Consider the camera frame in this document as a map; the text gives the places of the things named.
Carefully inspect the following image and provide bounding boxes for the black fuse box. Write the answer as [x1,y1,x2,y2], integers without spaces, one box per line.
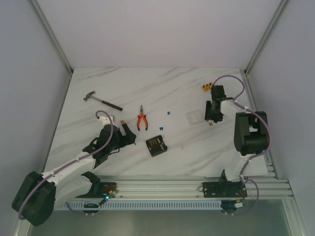
[146,135,168,157]

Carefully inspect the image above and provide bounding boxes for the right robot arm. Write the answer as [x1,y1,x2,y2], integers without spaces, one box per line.
[205,85,270,196]

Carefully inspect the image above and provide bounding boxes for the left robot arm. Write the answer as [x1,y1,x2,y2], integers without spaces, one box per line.
[11,123,136,226]

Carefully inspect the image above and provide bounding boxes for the clear plastic fuse box cover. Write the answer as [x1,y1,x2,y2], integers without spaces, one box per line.
[185,110,205,126]

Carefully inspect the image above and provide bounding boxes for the orange fuse holder block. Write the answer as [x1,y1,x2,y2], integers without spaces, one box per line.
[202,83,213,92]

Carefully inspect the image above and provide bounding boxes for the claw hammer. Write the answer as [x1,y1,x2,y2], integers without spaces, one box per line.
[83,90,123,111]

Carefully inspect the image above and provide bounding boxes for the orange handled screwdriver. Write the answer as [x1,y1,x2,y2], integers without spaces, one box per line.
[121,120,130,135]

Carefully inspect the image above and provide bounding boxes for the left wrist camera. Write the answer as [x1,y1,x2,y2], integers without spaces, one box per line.
[98,116,117,126]

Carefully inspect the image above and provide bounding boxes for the orange handled pliers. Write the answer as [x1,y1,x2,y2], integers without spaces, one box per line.
[137,105,148,131]

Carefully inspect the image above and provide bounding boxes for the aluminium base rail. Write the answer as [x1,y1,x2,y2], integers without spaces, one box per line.
[100,176,293,200]

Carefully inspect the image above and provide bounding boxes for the white slotted cable duct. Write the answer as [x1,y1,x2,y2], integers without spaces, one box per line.
[55,200,222,211]

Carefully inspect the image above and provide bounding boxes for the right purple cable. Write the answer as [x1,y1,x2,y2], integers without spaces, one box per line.
[213,75,273,216]

